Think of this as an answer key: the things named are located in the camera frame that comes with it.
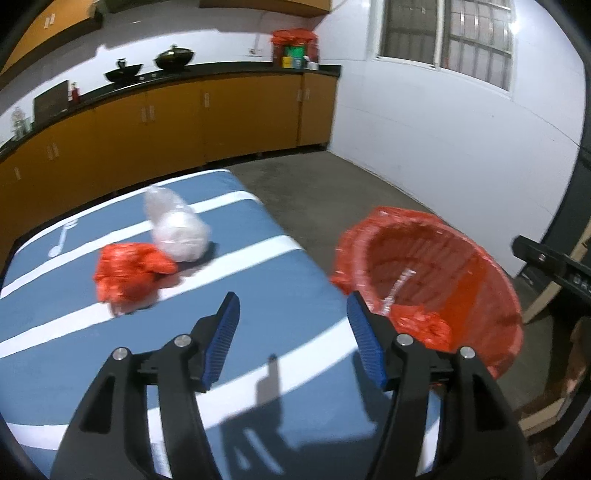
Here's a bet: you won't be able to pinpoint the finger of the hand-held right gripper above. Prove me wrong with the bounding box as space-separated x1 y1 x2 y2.
513 234 591 291

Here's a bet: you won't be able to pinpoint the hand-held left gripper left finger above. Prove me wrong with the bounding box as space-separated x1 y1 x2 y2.
50 291 242 480

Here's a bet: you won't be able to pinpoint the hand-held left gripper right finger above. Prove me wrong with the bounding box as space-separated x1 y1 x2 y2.
346 290 539 480

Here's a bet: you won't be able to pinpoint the orange plastic bag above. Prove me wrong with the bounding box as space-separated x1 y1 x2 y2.
93 243 179 312
389 306 454 352

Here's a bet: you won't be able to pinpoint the red lined waste bin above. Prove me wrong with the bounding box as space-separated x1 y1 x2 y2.
329 206 525 380

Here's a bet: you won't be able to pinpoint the white plastic bag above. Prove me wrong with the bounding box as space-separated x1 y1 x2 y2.
143 185 212 263

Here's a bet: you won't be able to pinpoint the blue white striped mat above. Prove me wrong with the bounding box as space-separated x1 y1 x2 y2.
0 168 445 480

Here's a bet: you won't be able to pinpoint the wooden lower kitchen cabinets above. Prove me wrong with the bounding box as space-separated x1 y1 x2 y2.
0 71 343 261

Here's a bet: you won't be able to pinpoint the wooden kitchen cabinets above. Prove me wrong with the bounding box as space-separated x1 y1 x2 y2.
0 0 333 80
0 71 343 261

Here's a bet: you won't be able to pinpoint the barred window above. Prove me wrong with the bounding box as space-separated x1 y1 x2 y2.
376 0 516 94

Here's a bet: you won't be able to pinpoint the black kitchen countertop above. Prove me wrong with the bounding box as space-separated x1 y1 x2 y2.
0 64 344 161

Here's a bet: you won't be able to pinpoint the black open wok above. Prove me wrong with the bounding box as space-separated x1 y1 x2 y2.
104 58 144 84

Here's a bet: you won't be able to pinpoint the black wok with lid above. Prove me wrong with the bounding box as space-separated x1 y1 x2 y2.
154 44 197 70

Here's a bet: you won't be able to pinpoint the dark wooden cutting board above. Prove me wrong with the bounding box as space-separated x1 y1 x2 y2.
34 79 70 117

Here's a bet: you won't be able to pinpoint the glass jar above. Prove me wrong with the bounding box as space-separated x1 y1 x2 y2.
10 106 28 138

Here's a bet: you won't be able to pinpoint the red bag on packages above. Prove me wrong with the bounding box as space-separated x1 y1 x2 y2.
271 28 321 70

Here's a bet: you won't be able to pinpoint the wooden upper kitchen cabinets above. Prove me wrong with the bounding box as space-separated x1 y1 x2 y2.
0 0 333 80

